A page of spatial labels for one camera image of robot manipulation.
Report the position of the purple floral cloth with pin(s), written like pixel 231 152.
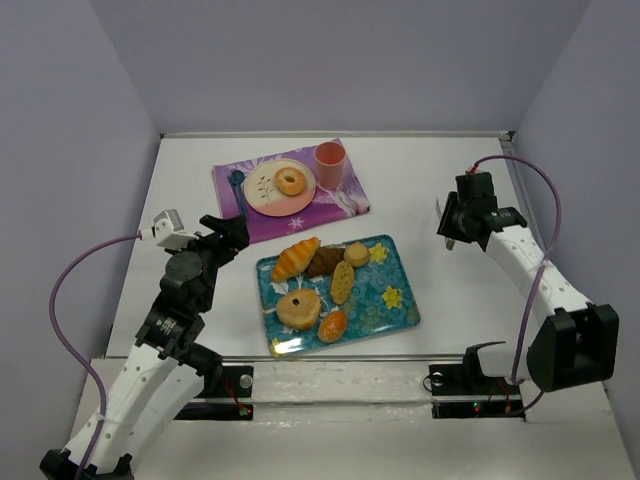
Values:
pixel 346 201

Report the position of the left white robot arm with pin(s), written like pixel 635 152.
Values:
pixel 165 368

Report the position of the pink plastic cup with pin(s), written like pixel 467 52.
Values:
pixel 330 158

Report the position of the cream pink round plate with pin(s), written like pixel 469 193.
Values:
pixel 263 195

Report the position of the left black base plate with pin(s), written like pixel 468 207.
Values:
pixel 227 399

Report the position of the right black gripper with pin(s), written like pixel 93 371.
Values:
pixel 447 220

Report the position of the orange glazed donut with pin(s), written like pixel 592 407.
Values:
pixel 290 181

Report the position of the metal table rail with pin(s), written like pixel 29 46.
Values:
pixel 430 358

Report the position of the small round tan bun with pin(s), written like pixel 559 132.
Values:
pixel 356 254

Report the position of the tan ring donut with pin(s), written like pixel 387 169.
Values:
pixel 299 309

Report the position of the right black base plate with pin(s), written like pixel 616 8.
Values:
pixel 458 394

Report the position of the teal floral tray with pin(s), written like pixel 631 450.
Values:
pixel 381 301

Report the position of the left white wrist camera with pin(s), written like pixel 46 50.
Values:
pixel 168 231

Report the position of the orange striped croissant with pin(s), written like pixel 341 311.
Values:
pixel 295 259

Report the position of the dark chocolate bread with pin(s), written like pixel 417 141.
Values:
pixel 324 261

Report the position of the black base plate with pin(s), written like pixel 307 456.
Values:
pixel 227 399
pixel 458 394

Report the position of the blue plastic spoon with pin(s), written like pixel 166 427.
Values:
pixel 236 179

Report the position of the metal tongs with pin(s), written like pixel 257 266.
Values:
pixel 440 204

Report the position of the orange sugared bun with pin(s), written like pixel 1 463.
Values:
pixel 332 327

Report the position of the long seeded bread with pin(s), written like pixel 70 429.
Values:
pixel 342 281

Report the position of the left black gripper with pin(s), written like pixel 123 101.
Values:
pixel 231 232

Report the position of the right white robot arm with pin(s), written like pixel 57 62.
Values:
pixel 569 340

